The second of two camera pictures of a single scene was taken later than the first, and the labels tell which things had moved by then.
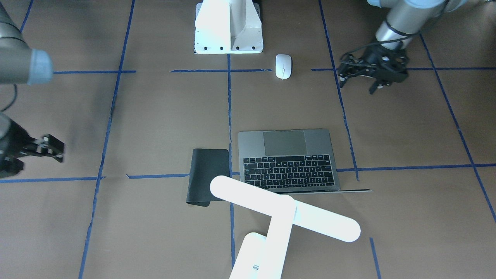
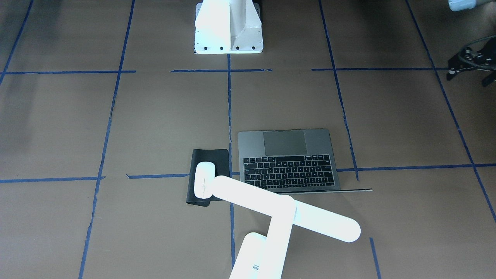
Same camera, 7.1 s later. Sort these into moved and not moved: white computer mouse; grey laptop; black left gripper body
Moved: black left gripper body; white computer mouse
Not moved: grey laptop
